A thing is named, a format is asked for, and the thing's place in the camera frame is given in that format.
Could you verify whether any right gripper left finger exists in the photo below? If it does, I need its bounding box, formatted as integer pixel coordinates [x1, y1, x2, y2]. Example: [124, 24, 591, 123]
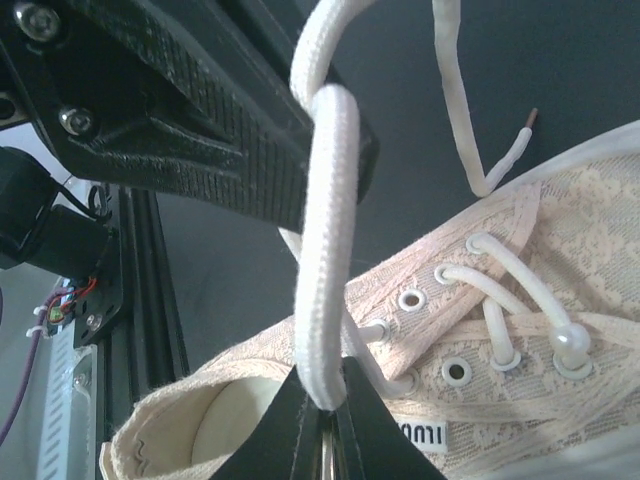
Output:
[211, 372, 320, 480]

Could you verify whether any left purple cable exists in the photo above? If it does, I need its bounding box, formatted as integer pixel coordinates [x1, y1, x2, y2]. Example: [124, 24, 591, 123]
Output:
[0, 284, 41, 441]

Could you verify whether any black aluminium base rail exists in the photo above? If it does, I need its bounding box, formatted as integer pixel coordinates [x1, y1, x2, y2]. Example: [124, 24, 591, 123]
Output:
[97, 188, 189, 440]

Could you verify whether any left small circuit board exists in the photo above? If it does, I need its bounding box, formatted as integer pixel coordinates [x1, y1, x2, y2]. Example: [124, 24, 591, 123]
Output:
[26, 277, 97, 338]

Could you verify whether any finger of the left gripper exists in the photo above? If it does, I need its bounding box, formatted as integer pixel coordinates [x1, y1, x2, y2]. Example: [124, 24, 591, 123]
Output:
[0, 0, 379, 234]

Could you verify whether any beige lace sneaker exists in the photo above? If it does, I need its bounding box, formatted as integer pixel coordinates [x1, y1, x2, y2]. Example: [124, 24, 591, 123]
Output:
[99, 122, 639, 479]

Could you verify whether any white slotted cable duct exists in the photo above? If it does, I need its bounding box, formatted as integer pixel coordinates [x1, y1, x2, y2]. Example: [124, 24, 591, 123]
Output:
[37, 274, 106, 480]

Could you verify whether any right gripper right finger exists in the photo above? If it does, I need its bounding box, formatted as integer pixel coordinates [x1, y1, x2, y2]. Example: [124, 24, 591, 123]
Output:
[334, 357, 444, 480]

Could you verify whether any white shoelace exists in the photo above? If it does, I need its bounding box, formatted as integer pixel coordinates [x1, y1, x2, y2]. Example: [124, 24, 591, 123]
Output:
[280, 1, 593, 411]

